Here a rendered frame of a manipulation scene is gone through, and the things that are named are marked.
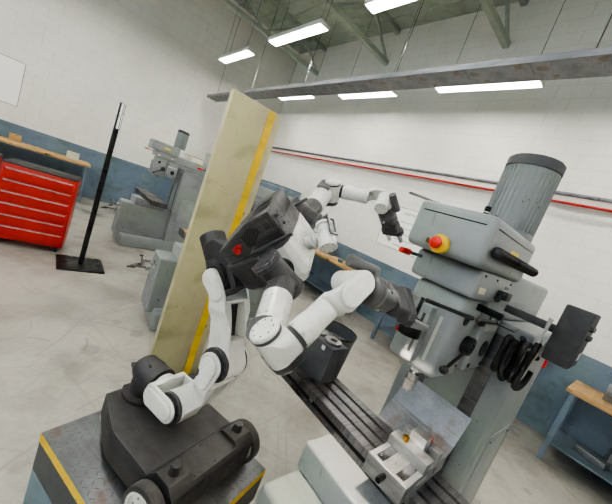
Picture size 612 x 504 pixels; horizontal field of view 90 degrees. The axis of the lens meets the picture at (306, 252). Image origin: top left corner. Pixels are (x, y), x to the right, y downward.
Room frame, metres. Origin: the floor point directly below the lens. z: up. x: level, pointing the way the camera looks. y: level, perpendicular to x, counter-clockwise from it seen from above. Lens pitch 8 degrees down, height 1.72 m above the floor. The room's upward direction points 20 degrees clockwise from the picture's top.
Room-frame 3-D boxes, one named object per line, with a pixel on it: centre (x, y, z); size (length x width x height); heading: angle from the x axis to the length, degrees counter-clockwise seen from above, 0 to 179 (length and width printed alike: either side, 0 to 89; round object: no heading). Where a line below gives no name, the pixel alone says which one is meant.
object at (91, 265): (3.80, 2.69, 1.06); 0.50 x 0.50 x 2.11; 42
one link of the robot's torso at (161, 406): (1.31, 0.34, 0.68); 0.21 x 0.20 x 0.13; 62
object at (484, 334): (1.28, -0.70, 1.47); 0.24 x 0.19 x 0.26; 42
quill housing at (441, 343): (1.15, -0.56, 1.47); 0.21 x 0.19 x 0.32; 42
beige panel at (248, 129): (2.36, 0.71, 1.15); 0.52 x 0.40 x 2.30; 132
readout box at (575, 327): (1.10, -1.01, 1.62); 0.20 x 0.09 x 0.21; 132
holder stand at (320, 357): (1.51, -0.25, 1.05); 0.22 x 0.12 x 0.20; 45
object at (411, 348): (1.08, -0.48, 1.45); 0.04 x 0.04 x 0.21; 42
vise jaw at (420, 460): (1.02, -0.60, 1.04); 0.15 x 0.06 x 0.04; 45
